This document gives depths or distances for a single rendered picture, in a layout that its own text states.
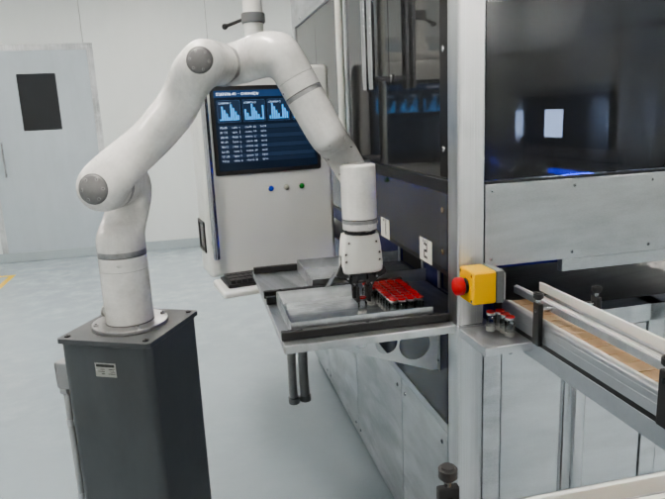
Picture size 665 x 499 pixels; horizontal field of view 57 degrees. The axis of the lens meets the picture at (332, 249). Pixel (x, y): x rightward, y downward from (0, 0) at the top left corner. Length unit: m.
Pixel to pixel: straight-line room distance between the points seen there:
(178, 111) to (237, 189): 0.81
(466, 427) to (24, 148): 6.01
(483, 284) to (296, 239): 1.15
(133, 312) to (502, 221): 0.92
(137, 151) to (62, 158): 5.42
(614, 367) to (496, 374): 0.43
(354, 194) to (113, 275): 0.63
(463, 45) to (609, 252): 0.61
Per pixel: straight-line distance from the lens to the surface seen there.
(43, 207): 7.02
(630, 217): 1.62
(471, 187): 1.39
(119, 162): 1.52
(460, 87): 1.37
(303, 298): 1.66
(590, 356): 1.22
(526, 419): 1.63
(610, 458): 1.83
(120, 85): 6.85
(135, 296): 1.61
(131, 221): 1.62
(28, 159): 7.00
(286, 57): 1.43
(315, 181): 2.34
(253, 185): 2.27
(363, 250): 1.46
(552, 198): 1.49
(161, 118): 1.50
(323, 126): 1.41
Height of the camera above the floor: 1.37
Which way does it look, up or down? 13 degrees down
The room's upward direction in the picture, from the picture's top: 3 degrees counter-clockwise
